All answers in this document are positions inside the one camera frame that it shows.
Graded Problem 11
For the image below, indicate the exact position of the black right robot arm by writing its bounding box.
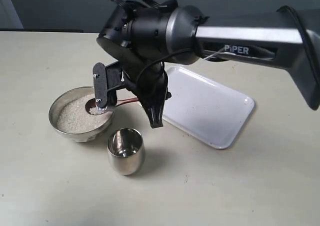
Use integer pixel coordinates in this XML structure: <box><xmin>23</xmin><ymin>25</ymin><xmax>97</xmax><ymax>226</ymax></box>
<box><xmin>93</xmin><ymin>3</ymin><xmax>320</xmax><ymax>128</ymax></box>

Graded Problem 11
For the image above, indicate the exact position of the brown wooden spoon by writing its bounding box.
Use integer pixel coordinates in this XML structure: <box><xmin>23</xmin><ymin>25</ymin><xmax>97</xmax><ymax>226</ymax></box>
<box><xmin>85</xmin><ymin>97</ymin><xmax>139</xmax><ymax>116</ymax></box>

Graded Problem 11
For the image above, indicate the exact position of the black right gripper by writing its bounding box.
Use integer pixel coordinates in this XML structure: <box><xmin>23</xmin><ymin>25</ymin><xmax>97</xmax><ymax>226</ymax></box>
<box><xmin>92</xmin><ymin>5</ymin><xmax>172</xmax><ymax>129</ymax></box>

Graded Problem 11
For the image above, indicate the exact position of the steel bowl with rice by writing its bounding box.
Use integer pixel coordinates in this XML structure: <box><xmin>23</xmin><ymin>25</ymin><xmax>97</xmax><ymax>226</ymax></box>
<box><xmin>48</xmin><ymin>86</ymin><xmax>114</xmax><ymax>143</ymax></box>

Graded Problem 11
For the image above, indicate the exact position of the white plastic tray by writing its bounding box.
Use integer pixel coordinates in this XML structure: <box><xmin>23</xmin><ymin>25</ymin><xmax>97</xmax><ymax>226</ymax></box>
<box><xmin>162</xmin><ymin>65</ymin><xmax>256</xmax><ymax>150</ymax></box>

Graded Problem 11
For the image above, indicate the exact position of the small steel cup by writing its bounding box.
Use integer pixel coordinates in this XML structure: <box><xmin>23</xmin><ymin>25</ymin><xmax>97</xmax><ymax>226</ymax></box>
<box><xmin>106</xmin><ymin>128</ymin><xmax>146</xmax><ymax>176</ymax></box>

